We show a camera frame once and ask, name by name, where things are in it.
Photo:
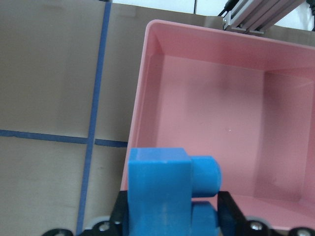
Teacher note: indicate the blue toy block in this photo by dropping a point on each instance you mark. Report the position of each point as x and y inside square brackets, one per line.
[168, 190]

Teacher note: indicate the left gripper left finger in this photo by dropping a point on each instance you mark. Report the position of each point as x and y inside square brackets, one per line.
[119, 218]

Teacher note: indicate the pink plastic box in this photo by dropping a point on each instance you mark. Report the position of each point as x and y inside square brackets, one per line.
[247, 101]

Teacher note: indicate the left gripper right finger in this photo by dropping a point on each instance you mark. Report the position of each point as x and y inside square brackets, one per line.
[231, 220]

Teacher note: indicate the aluminium frame post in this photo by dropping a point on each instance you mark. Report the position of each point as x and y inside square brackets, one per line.
[256, 16]

